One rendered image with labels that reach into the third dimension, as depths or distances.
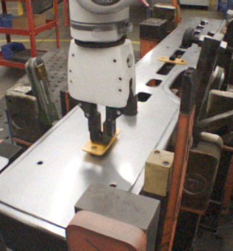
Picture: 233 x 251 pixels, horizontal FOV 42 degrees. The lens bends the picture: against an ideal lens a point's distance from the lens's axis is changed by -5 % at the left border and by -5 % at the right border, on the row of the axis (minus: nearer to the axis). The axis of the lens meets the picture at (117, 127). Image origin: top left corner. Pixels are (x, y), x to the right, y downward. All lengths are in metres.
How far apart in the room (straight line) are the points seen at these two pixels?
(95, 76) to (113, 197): 0.32
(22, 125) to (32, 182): 0.23
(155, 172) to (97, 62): 0.17
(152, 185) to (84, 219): 0.28
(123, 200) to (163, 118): 0.48
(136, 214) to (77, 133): 0.44
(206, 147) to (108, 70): 0.18
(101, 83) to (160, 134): 0.17
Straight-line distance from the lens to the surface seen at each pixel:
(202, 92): 0.43
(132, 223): 0.16
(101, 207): 0.17
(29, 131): 0.69
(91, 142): 0.54
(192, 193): 0.52
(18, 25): 3.25
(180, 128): 0.35
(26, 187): 0.48
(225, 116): 0.45
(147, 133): 0.59
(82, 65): 0.47
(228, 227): 0.85
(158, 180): 0.42
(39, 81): 0.63
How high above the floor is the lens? 1.32
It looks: 32 degrees down
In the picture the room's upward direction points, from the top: straight up
